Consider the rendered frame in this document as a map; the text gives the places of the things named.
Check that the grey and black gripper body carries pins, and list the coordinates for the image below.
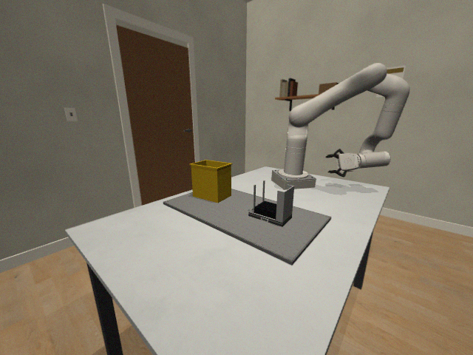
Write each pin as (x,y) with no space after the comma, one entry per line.
(348,161)

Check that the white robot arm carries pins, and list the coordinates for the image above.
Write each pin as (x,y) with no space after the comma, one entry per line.
(393,88)

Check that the yellow open-top bin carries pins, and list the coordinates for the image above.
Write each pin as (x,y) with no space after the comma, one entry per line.
(211,180)

